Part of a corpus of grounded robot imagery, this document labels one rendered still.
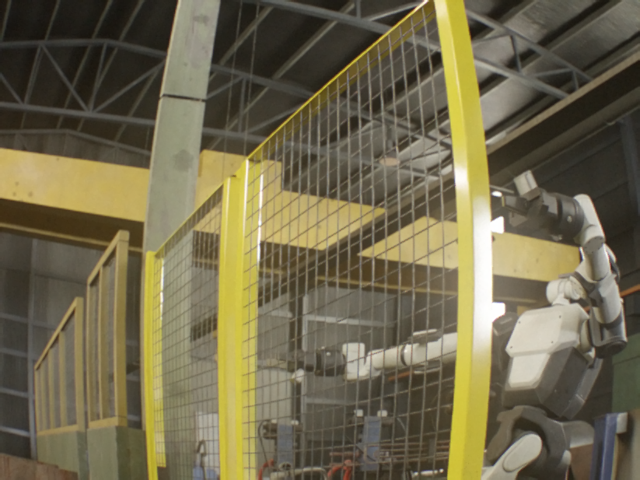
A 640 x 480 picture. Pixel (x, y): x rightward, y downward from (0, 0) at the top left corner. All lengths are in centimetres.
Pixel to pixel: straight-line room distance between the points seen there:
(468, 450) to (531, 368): 80
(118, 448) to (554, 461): 213
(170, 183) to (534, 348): 236
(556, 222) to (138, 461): 250
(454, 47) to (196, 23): 298
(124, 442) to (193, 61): 201
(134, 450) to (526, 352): 203
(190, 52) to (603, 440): 301
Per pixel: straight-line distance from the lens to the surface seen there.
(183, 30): 446
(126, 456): 368
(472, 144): 156
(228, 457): 259
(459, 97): 159
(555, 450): 223
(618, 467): 274
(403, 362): 255
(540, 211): 159
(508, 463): 209
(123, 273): 380
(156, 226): 400
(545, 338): 220
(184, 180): 411
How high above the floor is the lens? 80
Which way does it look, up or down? 18 degrees up
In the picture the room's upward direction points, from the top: 1 degrees clockwise
